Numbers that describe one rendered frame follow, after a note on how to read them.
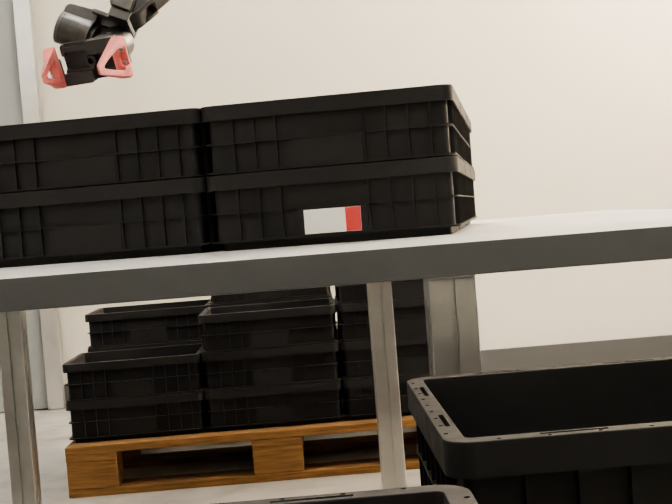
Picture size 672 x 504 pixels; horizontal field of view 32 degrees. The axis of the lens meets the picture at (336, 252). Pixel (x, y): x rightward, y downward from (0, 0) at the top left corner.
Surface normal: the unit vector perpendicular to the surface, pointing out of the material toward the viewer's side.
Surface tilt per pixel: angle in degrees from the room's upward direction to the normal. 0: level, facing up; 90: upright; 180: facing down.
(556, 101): 90
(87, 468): 90
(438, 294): 90
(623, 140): 90
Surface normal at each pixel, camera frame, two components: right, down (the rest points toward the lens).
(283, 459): 0.03, 0.03
